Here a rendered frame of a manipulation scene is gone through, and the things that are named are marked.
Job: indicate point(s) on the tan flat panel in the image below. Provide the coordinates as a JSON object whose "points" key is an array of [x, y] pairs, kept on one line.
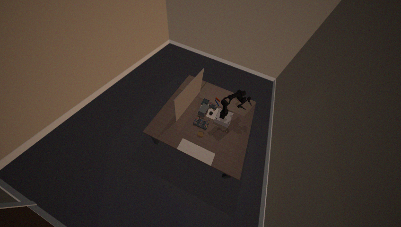
{"points": [[184, 99]]}

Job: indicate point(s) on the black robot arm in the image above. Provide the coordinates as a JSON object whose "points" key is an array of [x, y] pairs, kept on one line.
{"points": [[238, 95]]}

